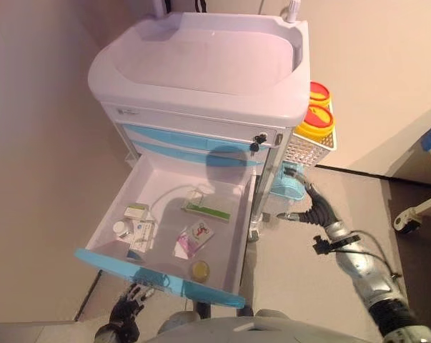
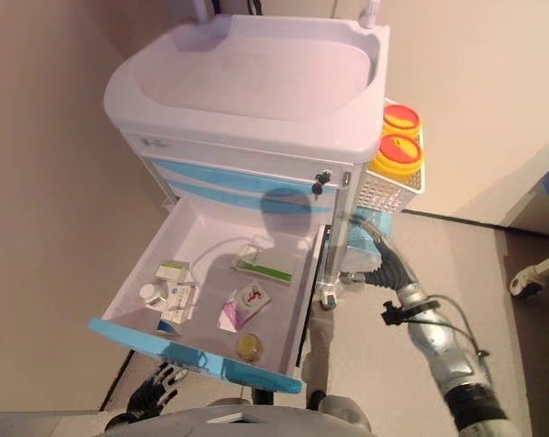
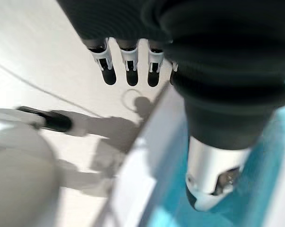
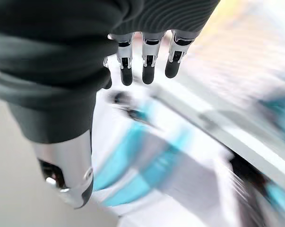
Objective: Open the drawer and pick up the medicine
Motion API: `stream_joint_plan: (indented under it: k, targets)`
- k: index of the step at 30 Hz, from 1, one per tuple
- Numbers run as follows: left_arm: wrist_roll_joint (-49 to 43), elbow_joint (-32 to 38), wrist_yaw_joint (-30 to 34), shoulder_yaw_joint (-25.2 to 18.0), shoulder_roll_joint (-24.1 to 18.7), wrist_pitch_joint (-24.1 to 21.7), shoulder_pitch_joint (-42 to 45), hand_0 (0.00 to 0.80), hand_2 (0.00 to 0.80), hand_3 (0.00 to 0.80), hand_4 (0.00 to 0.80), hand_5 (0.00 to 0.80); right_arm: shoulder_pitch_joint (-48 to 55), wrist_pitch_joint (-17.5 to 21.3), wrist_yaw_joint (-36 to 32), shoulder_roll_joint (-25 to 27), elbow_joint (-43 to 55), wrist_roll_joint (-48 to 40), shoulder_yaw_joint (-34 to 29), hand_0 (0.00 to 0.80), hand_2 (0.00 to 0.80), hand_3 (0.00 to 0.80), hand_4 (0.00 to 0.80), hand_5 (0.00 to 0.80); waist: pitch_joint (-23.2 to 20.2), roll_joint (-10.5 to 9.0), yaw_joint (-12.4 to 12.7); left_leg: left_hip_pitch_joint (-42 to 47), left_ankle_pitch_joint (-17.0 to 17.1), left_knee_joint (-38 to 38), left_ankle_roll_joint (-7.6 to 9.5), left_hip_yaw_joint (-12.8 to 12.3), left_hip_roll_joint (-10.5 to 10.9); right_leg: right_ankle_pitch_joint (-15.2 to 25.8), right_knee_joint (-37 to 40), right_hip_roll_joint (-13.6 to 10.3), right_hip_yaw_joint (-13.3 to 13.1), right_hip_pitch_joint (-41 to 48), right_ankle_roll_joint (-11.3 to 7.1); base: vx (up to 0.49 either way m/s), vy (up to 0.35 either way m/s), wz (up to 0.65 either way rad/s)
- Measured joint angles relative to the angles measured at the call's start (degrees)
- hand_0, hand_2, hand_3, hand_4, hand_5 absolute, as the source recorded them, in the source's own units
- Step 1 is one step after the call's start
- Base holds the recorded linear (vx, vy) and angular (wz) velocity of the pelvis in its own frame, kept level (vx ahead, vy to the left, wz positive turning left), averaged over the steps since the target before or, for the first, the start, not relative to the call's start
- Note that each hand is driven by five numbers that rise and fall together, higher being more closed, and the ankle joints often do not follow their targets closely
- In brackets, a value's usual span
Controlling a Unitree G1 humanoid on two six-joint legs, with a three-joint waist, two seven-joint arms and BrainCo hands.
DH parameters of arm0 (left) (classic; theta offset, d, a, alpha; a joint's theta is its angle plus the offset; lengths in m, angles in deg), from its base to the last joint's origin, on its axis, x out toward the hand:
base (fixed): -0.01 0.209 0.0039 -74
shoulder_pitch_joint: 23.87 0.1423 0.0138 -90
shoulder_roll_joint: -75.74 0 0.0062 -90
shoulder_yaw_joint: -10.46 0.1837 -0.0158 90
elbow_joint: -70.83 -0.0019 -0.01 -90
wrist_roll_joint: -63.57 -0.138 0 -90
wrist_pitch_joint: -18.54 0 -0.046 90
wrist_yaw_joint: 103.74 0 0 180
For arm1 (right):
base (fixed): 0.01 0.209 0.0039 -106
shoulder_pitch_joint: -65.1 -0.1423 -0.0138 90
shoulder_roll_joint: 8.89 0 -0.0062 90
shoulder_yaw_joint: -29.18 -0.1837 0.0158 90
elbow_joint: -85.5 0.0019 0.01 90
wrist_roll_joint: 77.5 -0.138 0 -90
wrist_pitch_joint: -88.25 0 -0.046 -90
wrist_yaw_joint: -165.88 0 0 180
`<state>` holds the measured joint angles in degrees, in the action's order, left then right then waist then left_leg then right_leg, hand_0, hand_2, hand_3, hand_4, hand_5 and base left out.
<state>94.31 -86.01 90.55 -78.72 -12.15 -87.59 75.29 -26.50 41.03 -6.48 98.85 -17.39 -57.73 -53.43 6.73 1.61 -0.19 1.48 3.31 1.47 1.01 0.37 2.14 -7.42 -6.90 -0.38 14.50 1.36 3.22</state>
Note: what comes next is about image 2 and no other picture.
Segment left robot hand black silver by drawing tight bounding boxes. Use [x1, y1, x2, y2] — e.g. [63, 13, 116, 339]
[126, 362, 188, 423]

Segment right robot hand black silver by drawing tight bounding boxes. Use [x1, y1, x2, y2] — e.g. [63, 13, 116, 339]
[341, 213, 424, 300]

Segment clear bottle yellow capsules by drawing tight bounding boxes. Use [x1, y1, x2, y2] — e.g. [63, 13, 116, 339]
[236, 333, 265, 364]

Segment white drawer blue front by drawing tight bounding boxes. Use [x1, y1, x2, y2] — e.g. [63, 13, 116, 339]
[87, 199, 326, 395]

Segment pink medicine pack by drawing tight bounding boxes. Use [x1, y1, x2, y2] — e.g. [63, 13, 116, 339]
[219, 293, 252, 333]

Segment long green white medicine box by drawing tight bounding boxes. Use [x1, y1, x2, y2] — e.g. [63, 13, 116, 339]
[230, 245, 300, 288]

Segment closed drawer blue front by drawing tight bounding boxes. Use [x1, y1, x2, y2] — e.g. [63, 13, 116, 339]
[162, 175, 337, 215]
[146, 152, 341, 192]

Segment white perforated basket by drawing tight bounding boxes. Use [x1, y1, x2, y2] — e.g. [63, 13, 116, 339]
[353, 97, 428, 215]

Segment cart caster wheel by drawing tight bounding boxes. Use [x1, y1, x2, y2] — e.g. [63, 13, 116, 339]
[317, 290, 339, 313]

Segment white pill bottle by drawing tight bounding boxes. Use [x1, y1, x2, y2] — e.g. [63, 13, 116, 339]
[139, 282, 170, 307]

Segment grey robot torso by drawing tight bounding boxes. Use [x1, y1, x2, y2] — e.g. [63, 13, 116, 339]
[105, 402, 375, 437]

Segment black cart keys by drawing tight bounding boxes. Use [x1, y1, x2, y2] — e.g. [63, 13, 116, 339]
[313, 170, 333, 197]

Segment yellow sharps container red lid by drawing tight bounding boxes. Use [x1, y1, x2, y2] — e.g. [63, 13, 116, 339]
[368, 132, 424, 183]
[381, 103, 423, 137]

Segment small green white box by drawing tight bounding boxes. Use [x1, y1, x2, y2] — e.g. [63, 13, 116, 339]
[154, 259, 189, 286]

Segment bed caster wheel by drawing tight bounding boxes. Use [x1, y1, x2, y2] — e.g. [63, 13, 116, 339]
[510, 271, 544, 300]

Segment white box red figure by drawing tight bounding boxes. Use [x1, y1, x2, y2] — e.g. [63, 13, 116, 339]
[235, 281, 273, 320]

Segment right robot leg grey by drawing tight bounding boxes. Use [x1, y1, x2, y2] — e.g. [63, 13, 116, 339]
[306, 389, 374, 433]

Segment white medical cart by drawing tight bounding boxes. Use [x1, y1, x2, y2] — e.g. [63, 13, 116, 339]
[103, 0, 391, 315]

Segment white cart pole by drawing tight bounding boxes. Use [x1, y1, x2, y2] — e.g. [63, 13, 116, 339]
[359, 0, 383, 31]
[188, 0, 212, 24]

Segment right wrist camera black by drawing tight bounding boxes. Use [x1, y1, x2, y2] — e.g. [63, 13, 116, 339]
[381, 300, 414, 328]

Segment thin wrist cable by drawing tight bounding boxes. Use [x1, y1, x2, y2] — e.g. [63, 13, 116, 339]
[410, 296, 492, 365]

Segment white bed frame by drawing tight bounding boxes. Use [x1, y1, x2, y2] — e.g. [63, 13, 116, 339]
[496, 157, 549, 300]

